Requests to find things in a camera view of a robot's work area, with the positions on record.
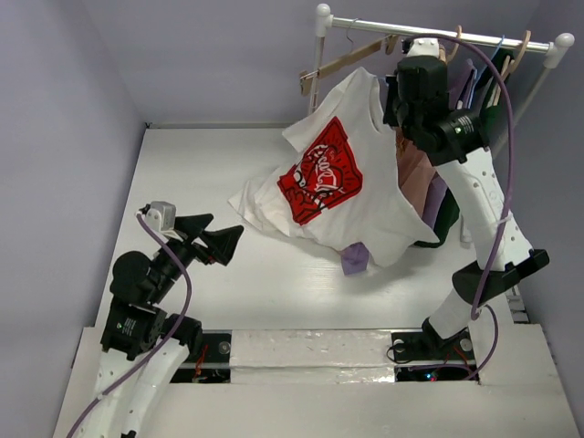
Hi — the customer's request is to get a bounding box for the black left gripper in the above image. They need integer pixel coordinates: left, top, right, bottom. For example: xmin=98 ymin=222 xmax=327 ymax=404
xmin=149 ymin=212 xmax=244 ymax=300

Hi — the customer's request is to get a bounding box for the white red printed t-shirt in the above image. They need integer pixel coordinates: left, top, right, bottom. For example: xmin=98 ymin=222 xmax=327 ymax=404
xmin=229 ymin=68 xmax=438 ymax=267

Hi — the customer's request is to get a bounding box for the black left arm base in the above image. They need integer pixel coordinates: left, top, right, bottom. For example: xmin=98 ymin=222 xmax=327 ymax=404
xmin=171 ymin=331 xmax=232 ymax=384

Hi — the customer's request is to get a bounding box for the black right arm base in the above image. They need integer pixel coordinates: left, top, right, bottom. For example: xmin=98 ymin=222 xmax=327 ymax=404
xmin=385 ymin=321 xmax=480 ymax=383

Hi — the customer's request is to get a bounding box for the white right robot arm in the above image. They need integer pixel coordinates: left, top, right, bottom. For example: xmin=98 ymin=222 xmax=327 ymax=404
xmin=384 ymin=55 xmax=549 ymax=358

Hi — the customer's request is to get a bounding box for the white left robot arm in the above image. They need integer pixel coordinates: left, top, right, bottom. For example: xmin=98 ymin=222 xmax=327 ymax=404
xmin=68 ymin=203 xmax=245 ymax=437

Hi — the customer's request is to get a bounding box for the wooden hanger under pink shirt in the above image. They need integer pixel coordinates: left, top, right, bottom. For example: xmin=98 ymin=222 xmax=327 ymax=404
xmin=439 ymin=25 xmax=463 ymax=65

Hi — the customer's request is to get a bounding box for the wooden clip hanger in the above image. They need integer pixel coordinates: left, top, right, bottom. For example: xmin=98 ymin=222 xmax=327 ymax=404
xmin=298 ymin=14 xmax=399 ymax=97

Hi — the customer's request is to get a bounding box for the pink t-shirt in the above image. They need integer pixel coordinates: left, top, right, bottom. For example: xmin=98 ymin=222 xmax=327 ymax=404
xmin=395 ymin=128 xmax=435 ymax=216

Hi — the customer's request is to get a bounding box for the dark green t-shirt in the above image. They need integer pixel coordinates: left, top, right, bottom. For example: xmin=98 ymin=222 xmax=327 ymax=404
xmin=414 ymin=59 xmax=503 ymax=248

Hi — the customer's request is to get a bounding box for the wooden hanger under green shirt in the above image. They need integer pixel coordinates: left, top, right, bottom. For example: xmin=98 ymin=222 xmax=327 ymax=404
xmin=485 ymin=30 xmax=532 ymax=108

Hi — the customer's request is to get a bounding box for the blue hanger under lilac shirt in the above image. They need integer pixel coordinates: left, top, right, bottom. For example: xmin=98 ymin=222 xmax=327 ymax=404
xmin=469 ymin=34 xmax=506 ymax=110

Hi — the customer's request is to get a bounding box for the lilac t-shirt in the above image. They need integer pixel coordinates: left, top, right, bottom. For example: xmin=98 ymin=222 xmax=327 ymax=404
xmin=339 ymin=57 xmax=478 ymax=278

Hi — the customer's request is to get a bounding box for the white clothes rack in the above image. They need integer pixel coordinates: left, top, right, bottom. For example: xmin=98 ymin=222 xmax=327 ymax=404
xmin=299 ymin=4 xmax=575 ymax=123

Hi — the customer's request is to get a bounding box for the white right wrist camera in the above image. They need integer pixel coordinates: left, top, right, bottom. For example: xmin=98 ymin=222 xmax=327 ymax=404
xmin=402 ymin=37 xmax=441 ymax=58

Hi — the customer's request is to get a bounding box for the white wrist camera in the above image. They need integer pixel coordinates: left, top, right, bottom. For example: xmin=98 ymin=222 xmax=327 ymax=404
xmin=402 ymin=37 xmax=441 ymax=58
xmin=138 ymin=201 xmax=179 ymax=238

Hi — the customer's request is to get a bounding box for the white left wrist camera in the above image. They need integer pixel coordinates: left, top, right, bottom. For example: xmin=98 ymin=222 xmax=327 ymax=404
xmin=138 ymin=201 xmax=179 ymax=238

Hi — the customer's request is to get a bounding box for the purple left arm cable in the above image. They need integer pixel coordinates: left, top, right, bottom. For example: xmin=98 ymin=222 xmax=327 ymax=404
xmin=66 ymin=212 xmax=193 ymax=438

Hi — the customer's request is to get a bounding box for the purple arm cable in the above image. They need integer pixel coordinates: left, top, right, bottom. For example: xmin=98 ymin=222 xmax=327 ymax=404
xmin=403 ymin=34 xmax=515 ymax=382
xmin=66 ymin=212 xmax=193 ymax=438

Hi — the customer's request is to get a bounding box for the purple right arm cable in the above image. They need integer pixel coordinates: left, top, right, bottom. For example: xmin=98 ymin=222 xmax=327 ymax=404
xmin=403 ymin=34 xmax=515 ymax=382

